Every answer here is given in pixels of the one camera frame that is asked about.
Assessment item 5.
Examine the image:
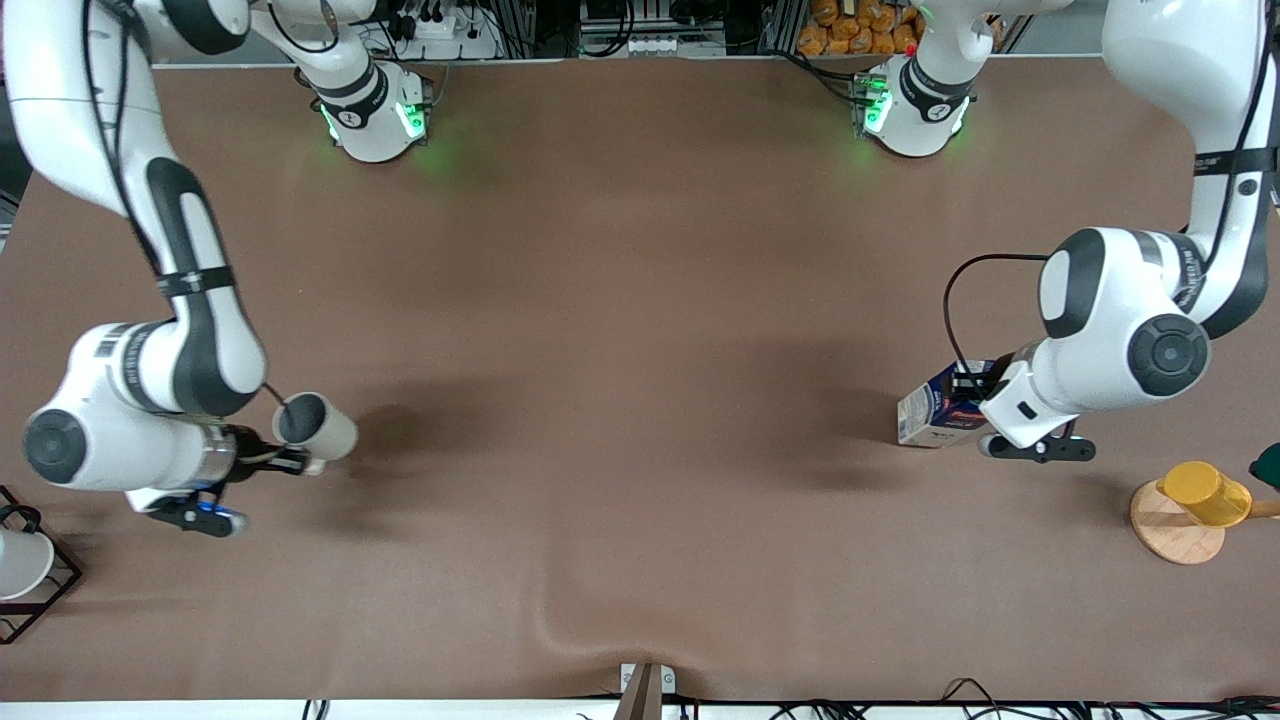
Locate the black wire rack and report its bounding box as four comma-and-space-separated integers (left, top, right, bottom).
0, 485, 83, 646

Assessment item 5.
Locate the white power strip with plugs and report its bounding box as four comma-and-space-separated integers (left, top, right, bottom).
385, 0, 501, 61

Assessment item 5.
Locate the small white power strip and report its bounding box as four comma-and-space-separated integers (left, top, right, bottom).
622, 33, 709, 57

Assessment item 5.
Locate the yellow cup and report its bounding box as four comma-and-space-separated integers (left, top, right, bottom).
1157, 461, 1253, 528

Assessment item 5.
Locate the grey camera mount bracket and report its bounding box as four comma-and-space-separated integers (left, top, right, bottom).
612, 662, 677, 720

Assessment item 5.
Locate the grey ceramic mug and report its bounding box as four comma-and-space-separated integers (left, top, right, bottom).
273, 392, 359, 477

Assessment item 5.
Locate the white cup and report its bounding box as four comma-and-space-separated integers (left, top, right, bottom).
0, 527, 56, 601

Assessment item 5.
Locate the round wooden mug stand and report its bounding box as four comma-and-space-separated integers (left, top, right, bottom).
1130, 480, 1280, 566

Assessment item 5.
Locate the blue milk carton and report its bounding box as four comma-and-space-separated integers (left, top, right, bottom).
897, 360, 997, 448

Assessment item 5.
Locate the brown table mat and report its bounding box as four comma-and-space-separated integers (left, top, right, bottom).
0, 55, 1280, 703

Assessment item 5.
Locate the orange bread pile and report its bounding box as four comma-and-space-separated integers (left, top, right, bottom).
797, 0, 923, 57

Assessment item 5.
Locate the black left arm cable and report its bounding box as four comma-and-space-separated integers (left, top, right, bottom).
942, 252, 1053, 379

